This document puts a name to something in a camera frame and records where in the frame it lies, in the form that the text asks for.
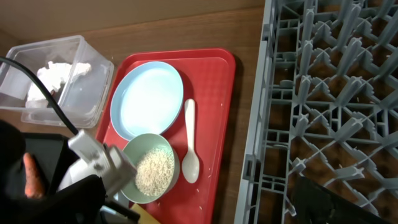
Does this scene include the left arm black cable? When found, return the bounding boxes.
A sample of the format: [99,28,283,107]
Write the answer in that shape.
[0,56,79,136]

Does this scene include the clear plastic bin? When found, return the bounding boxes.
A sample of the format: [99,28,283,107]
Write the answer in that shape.
[1,35,114,128]

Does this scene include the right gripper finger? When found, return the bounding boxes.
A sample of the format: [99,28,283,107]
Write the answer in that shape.
[292,177,387,224]

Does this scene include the orange carrot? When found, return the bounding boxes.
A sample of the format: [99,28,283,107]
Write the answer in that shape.
[23,152,45,199]

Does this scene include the light blue plate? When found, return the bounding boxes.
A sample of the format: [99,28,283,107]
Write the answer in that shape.
[110,61,184,141]

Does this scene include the white plastic spoon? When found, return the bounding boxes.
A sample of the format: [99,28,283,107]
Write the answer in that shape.
[182,99,200,184]

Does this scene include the pile of white rice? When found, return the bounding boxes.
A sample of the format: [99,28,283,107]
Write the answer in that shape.
[135,148,175,197]

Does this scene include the green bowl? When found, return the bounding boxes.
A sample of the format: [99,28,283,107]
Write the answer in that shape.
[122,134,180,204]

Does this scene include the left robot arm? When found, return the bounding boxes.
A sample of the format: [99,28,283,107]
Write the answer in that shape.
[1,121,141,223]

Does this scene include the red serving tray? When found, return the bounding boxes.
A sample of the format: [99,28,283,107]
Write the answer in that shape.
[108,49,236,223]

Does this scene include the large white tissue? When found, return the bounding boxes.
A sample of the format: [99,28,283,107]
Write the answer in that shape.
[25,61,91,108]

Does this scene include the black plastic tray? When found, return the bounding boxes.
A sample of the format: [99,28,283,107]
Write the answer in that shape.
[22,133,78,197]

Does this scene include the grey dishwasher rack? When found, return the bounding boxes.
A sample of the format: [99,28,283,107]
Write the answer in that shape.
[234,0,397,223]

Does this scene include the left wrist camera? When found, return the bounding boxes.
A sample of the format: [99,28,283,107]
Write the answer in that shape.
[59,129,136,197]

